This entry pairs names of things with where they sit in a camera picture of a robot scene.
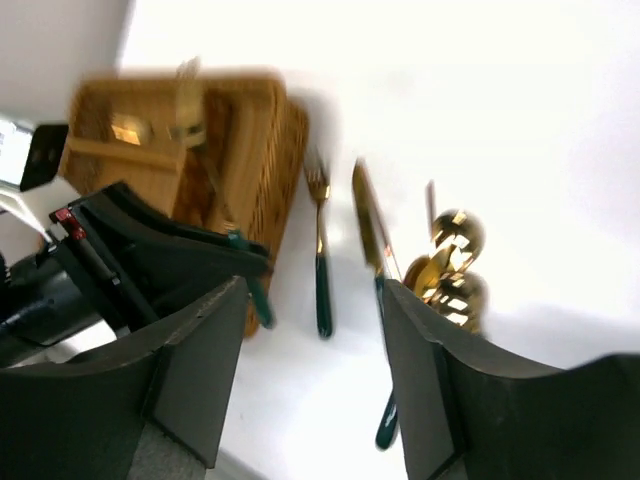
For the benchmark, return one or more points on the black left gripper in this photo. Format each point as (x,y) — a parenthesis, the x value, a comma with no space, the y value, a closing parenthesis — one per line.
(111,255)

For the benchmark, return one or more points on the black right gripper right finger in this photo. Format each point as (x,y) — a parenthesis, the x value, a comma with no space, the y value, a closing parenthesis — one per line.
(469,409)

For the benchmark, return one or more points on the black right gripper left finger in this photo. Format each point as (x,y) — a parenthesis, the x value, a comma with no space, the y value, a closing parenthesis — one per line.
(150,405)

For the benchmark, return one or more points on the gold fork green handle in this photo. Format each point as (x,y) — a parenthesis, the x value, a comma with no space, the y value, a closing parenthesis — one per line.
(191,125)
(131,129)
(319,189)

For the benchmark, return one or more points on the wicker cutlery tray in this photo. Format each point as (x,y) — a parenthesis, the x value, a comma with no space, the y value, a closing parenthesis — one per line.
(220,150)

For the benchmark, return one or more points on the gold knife green handle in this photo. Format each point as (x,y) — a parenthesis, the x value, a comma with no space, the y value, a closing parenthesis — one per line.
(387,428)

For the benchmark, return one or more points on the gold spoon green handle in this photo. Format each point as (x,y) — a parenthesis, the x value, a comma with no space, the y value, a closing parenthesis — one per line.
(424,274)
(462,298)
(460,228)

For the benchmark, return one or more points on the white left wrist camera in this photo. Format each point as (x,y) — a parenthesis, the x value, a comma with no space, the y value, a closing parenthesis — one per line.
(30,155)

